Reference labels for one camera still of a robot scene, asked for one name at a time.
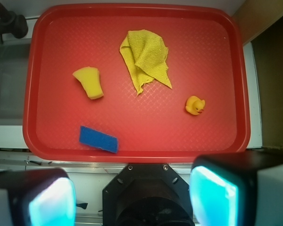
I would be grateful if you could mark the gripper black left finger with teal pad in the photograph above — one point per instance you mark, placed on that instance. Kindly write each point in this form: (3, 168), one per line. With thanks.
(37, 198)

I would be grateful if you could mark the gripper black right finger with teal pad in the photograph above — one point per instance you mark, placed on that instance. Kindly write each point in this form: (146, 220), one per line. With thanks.
(238, 189)

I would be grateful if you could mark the yellow rubber duck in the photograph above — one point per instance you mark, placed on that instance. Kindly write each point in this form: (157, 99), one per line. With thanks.
(195, 105)

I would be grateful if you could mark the blue sponge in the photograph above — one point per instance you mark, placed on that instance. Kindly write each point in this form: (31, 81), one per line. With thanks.
(96, 139)

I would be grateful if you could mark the yellow sponge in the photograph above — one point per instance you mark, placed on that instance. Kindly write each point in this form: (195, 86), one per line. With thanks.
(89, 78)

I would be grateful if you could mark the grey plastic sink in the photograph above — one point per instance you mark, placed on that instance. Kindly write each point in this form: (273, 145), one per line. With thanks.
(14, 56)

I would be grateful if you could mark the red plastic tray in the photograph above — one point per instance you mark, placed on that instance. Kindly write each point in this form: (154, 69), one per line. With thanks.
(205, 59)

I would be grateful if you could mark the brown cardboard panel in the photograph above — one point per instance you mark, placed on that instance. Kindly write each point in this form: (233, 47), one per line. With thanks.
(261, 25)

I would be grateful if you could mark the yellow cloth rag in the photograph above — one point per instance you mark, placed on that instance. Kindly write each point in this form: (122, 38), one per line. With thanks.
(145, 54)

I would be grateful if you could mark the dark grey faucet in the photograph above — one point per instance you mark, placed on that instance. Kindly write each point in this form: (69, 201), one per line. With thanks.
(12, 23)

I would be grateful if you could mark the aluminium rail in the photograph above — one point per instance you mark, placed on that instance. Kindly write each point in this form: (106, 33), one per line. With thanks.
(28, 161)

